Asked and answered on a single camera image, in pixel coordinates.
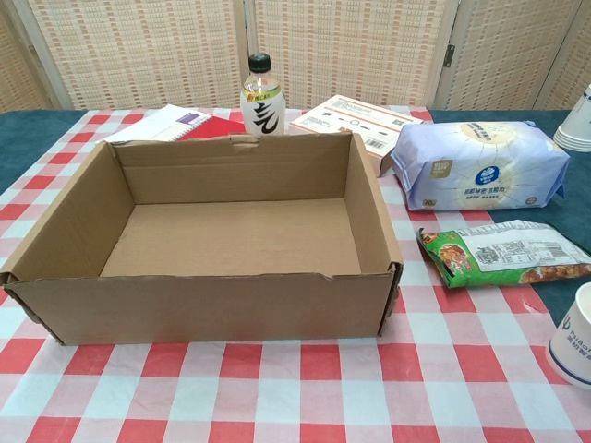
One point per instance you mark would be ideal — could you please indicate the light blue tissue pack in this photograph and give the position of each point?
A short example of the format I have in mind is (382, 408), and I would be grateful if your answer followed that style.
(480, 161)

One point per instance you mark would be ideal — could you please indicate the green snack bag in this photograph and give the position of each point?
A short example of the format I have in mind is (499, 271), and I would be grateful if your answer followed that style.
(485, 278)

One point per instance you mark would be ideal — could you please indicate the white paper cup blue logo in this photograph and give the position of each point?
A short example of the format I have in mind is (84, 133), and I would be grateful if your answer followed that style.
(575, 341)

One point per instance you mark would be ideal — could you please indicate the printed cardboard package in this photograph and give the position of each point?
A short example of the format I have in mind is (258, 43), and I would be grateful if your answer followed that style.
(355, 120)

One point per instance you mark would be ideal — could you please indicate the open brown cardboard box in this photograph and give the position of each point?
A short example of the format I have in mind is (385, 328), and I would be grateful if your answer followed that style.
(208, 304)

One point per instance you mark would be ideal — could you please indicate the drink bottle black cap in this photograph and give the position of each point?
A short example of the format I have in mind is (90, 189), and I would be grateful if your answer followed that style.
(262, 115)

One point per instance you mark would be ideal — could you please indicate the red spiral notebook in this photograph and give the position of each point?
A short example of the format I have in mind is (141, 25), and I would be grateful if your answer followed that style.
(161, 124)

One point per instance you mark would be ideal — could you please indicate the red white checkered tablecloth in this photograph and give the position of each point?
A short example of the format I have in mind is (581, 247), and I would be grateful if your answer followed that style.
(295, 392)

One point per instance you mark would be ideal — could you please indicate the woven folding screen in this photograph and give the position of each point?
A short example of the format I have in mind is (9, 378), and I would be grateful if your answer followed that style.
(138, 46)

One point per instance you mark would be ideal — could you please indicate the stack of white paper cups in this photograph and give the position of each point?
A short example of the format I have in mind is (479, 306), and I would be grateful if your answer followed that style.
(577, 129)

